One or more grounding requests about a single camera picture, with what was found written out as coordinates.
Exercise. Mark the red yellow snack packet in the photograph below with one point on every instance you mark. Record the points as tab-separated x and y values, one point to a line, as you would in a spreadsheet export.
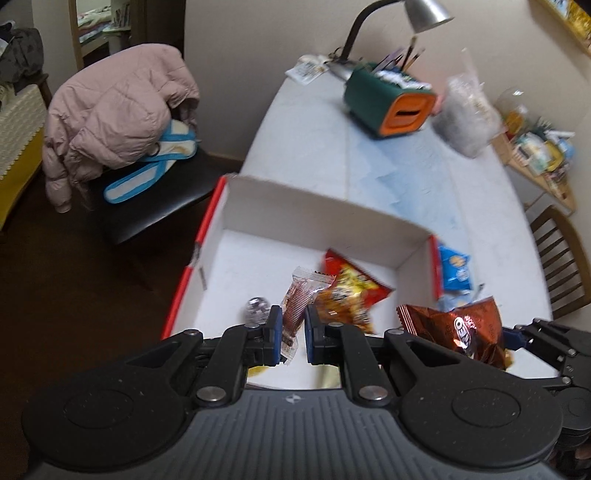
351	290

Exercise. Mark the paint brush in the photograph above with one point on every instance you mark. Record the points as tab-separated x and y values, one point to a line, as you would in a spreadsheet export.
409	51
418	59

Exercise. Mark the row of white tubes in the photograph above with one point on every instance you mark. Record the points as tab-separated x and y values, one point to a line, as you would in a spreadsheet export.
401	79

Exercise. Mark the brown striped wafer packet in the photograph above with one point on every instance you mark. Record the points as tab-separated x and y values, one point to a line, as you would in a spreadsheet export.
295	309

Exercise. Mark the pile of dark clothes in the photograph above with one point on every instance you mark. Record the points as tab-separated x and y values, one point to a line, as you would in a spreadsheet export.
23	53

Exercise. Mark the wooden side cabinet with clutter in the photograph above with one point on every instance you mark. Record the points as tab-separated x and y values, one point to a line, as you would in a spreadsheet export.
531	177

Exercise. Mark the blue snack packet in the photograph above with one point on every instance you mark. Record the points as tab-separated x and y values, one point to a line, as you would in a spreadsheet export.
455	272

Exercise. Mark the yellow tissue box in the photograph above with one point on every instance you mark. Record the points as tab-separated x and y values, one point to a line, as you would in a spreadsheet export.
554	156

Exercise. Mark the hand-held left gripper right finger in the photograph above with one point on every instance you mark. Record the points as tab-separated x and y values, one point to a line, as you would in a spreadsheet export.
310	337

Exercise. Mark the green orange desk organizer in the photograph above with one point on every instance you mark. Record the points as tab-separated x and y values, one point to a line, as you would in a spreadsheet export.
369	99

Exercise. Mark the black seat chair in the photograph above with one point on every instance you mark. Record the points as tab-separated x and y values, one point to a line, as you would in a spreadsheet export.
157	203

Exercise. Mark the silver ball candy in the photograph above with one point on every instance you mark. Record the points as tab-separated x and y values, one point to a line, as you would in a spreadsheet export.
256	309

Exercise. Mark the sofa with cream cover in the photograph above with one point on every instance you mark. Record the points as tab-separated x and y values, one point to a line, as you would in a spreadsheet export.
18	120

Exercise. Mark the red cardboard box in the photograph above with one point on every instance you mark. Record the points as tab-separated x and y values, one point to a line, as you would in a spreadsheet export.
258	258

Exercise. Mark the clear plastic bag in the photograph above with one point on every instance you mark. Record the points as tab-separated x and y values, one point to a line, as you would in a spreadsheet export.
466	124

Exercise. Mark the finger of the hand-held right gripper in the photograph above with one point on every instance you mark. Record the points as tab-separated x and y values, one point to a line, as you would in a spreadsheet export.
515	339

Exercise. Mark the brown shiny snack packet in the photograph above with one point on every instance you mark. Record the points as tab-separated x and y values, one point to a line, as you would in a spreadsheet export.
452	327

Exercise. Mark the wooden wall shelf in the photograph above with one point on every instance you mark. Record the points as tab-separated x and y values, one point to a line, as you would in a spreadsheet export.
570	21

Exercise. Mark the clear glass dome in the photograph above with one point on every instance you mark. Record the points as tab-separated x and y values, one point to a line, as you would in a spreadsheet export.
512	104

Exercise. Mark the white printed card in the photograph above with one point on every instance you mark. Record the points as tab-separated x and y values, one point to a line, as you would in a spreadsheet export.
305	69

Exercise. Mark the silver desk lamp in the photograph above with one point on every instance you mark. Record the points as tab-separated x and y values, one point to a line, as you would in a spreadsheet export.
427	11

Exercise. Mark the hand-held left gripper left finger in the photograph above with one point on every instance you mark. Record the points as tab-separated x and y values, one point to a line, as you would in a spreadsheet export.
276	337

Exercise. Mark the wooden slatted chair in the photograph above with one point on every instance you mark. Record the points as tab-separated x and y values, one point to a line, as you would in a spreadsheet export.
561	258

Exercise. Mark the pink puffer jacket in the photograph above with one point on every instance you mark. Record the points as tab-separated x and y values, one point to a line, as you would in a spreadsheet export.
115	110

